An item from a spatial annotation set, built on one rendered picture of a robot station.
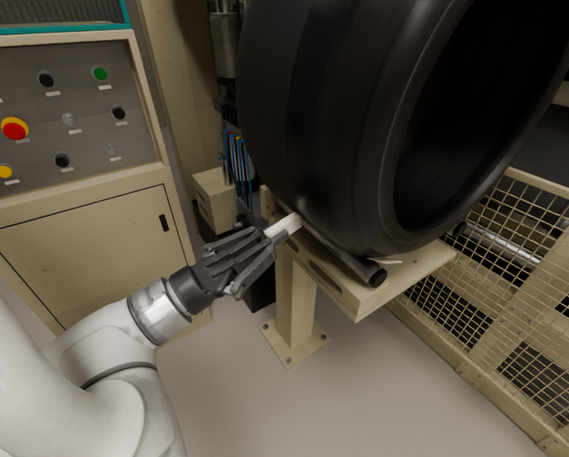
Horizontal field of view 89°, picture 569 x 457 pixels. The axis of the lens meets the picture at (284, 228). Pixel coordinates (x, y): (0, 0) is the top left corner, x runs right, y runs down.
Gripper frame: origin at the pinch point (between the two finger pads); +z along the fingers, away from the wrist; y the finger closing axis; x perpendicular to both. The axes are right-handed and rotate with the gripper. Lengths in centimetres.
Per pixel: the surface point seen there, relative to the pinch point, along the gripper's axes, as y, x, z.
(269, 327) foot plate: 41, 102, -9
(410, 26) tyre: -11.9, -26.8, 13.8
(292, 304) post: 26, 69, 3
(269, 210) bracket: 22.9, 16.1, 6.5
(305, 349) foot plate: 22, 104, -1
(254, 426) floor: 7, 96, -36
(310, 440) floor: -9, 100, -20
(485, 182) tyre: -11.7, 9.7, 41.3
